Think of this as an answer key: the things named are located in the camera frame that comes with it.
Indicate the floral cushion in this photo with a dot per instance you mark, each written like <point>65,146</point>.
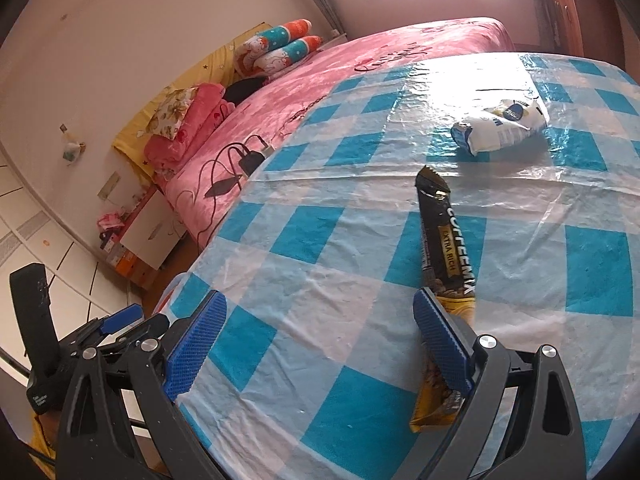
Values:
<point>168,118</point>

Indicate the yellow wooden headboard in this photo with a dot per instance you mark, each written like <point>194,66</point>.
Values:
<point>216,68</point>

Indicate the cartoon pillow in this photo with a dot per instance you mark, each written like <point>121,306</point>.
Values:
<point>273,38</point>
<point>279,61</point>

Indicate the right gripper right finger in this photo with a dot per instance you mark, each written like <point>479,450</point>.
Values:
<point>518,417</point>

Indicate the pink floral bed cover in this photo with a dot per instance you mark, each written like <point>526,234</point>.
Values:
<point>271,114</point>

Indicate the black cloth on bed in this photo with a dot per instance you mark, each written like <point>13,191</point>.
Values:
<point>241,90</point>

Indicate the pink folded blanket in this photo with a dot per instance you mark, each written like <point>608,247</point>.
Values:
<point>207,112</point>

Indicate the brown wooden cabinet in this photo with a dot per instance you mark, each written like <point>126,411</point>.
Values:
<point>590,29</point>

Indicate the black power adapter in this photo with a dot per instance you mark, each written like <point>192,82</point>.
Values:
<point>250,162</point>

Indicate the white nightstand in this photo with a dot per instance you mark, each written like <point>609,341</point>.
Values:
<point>137,243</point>

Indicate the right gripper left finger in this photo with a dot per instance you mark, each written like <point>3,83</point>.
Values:
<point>158,360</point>

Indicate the black phone on bed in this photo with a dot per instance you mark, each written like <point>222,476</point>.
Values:
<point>223,187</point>

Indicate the blue white tissue pack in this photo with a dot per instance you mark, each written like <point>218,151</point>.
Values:
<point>505,124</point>

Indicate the black gold coffee bar wrapper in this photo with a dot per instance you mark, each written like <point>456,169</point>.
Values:
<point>447,273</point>

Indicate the person's left hand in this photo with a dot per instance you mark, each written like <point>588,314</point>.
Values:
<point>48,423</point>

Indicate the upper cartoon pillow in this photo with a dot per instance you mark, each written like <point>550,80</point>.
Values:
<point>273,38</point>

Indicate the blue white checkered tablecloth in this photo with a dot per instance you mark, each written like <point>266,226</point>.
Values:
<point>311,376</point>

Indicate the lower cartoon pillow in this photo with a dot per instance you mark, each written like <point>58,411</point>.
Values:
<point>279,61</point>

